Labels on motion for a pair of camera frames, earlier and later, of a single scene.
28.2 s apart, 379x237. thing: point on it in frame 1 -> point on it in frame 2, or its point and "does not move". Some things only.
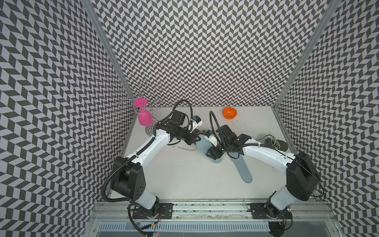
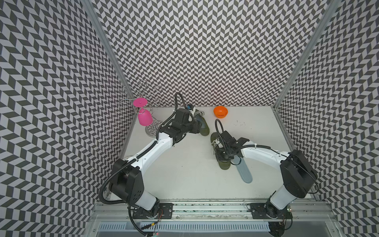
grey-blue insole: (238, 160) does not move
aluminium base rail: (208, 219) does not move
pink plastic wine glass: (145, 117) does not move
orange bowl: (229, 113) -> (220, 112)
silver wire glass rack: (143, 101) does not move
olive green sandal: (270, 140) -> (214, 139)
